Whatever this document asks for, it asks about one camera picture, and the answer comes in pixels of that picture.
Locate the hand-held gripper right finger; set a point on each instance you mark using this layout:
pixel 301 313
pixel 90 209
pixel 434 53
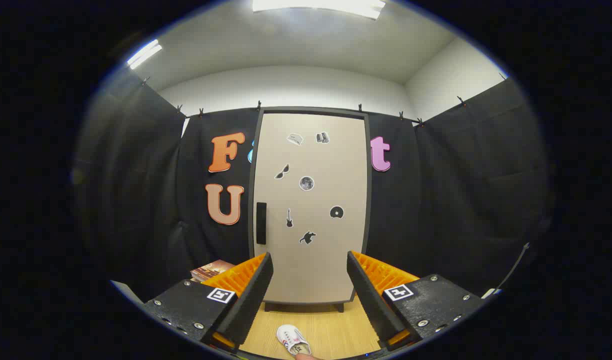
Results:
pixel 371 305

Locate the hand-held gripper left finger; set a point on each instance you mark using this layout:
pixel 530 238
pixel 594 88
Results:
pixel 251 305

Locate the white shoe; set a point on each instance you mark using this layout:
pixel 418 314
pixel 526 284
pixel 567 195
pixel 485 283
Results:
pixel 292 337

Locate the dark grey shoe cabinet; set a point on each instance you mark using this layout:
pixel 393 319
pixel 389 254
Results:
pixel 313 110

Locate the black backdrop cloth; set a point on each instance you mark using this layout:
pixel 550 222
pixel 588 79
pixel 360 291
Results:
pixel 436 200

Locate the grey chair back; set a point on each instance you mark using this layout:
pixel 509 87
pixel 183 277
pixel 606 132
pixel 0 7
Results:
pixel 123 291

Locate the row of black cloth clips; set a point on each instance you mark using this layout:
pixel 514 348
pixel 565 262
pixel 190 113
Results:
pixel 259 106

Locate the narrow ceiling light panel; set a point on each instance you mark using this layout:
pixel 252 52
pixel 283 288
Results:
pixel 143 54

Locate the wide ceiling light panel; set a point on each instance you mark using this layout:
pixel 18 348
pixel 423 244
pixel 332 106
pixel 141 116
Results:
pixel 316 5

